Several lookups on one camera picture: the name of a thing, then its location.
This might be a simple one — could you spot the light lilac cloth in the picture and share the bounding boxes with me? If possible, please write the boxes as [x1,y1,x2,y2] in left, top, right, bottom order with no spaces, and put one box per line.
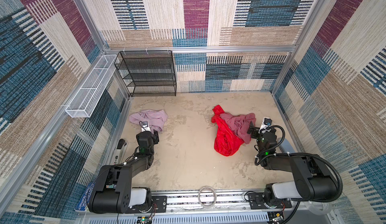
[129,109,168,132]

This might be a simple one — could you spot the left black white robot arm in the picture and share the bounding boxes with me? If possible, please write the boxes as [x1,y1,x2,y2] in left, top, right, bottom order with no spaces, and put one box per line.
[87,131,159,214]

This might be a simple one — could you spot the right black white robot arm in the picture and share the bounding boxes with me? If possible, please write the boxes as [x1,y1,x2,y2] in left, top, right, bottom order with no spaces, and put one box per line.
[247,119,343,208]

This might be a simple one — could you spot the mauve pink cloth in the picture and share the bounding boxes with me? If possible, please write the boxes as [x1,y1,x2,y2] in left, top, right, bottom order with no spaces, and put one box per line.
[220,113,256,144]

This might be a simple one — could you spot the red cloth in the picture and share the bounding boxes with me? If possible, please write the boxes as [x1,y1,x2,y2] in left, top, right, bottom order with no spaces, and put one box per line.
[211,105,244,157]

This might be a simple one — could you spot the white black stapler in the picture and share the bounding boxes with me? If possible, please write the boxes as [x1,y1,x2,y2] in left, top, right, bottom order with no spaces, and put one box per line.
[112,139,127,165]

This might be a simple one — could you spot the grey blue oval object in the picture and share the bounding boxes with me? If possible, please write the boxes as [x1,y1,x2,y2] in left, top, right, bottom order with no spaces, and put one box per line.
[277,138,296,153]

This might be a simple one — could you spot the colourful picture book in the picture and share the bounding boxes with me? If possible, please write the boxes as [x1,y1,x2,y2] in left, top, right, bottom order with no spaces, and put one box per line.
[74,183,94,213]

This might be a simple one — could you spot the large clear tape roll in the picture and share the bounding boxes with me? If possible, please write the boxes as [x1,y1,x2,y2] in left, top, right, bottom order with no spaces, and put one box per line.
[304,201,332,216]

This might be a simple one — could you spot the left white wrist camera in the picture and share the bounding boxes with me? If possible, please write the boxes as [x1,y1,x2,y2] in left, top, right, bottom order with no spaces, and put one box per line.
[139,121,151,132]

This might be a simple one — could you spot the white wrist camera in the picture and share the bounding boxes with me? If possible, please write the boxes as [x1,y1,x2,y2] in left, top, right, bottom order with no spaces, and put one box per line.
[259,118,272,134]
[139,121,151,132]

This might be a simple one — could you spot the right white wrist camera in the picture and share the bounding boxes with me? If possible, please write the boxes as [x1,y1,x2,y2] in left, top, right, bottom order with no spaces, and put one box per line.
[259,118,272,134]

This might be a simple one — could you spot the black wire shelf rack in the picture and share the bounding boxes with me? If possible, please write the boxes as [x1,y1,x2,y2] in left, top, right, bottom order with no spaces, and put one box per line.
[115,50,177,97]

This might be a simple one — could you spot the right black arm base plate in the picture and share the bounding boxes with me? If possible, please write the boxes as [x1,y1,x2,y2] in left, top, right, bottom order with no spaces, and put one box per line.
[244,191,293,210]

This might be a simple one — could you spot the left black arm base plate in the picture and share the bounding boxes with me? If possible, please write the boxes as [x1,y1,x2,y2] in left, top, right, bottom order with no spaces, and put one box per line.
[150,195,167,214]

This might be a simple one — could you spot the white mesh wall basket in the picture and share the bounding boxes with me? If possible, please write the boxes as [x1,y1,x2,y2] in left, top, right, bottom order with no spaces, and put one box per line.
[65,55,117,118]

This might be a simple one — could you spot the aluminium front rail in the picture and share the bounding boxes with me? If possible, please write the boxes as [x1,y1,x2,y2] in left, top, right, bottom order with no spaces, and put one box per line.
[75,188,344,224]

